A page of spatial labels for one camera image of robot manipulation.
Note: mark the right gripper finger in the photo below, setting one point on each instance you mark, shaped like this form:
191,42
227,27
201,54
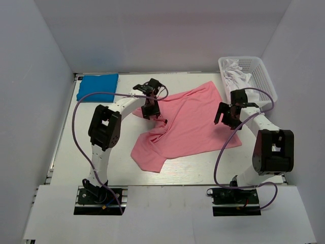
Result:
223,108
233,124

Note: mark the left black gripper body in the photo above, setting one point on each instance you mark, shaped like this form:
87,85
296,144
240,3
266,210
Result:
152,109

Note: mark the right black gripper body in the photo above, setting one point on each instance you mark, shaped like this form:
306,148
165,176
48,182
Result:
233,118

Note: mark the pink t shirt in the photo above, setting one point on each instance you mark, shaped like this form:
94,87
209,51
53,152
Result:
185,127

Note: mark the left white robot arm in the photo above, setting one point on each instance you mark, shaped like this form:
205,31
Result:
105,127

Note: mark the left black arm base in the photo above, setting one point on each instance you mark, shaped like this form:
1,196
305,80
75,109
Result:
98,201

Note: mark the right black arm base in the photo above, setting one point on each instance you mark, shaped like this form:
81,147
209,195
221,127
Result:
234,203

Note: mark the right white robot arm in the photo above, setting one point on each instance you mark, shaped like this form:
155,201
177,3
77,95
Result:
273,152

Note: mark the white crumpled t shirt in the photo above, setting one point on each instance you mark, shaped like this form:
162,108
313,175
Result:
234,75

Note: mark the white plastic basket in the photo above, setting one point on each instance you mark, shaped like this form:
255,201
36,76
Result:
260,80

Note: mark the folded blue t shirt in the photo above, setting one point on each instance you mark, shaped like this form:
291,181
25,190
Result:
98,83

